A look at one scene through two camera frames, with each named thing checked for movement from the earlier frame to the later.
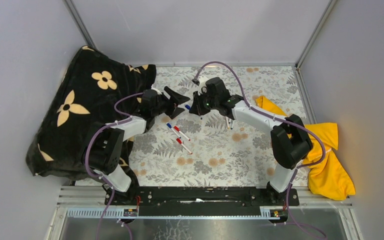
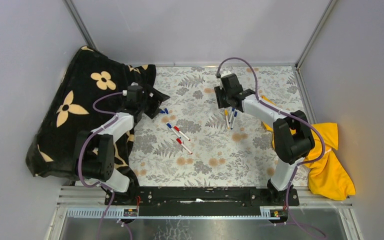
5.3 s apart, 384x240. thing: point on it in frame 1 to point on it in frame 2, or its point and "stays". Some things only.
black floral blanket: x=98 y=90 stays
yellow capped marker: x=227 y=122 stays
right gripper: x=196 y=108 to x=219 y=92
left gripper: x=175 y=112 to x=157 y=98
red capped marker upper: x=177 y=129 stays
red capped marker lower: x=179 y=141 stays
